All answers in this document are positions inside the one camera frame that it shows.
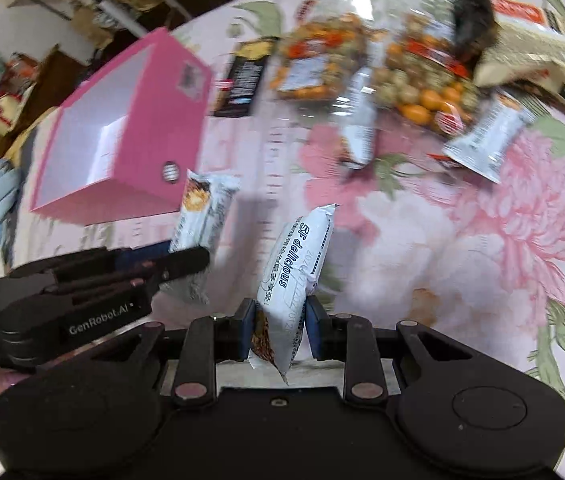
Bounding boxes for white snack bar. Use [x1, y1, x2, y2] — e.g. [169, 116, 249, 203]
[163, 170, 240, 304]
[251, 204, 338, 377]
[442, 91, 534, 184]
[336, 67, 376, 170]

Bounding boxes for black biscuit bar wrapper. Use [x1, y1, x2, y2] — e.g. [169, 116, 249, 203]
[213, 36, 279, 118]

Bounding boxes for clear bag mixed nuts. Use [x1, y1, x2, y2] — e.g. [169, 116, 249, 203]
[371, 10, 479, 138]
[272, 12, 369, 102]

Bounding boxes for small black snack packet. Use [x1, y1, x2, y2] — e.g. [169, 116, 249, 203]
[451, 0, 499, 63]

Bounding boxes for beige sunflower seed bag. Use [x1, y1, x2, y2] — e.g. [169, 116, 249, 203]
[473, 0, 565, 103]

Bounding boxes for pink cardboard box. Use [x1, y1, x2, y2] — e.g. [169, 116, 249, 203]
[31, 28, 212, 226]

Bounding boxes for floral pink bedsheet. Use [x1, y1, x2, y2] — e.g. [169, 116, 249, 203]
[7, 0, 565, 476]

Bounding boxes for dark wooden nightstand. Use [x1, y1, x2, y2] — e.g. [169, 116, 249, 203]
[17, 46, 88, 128]

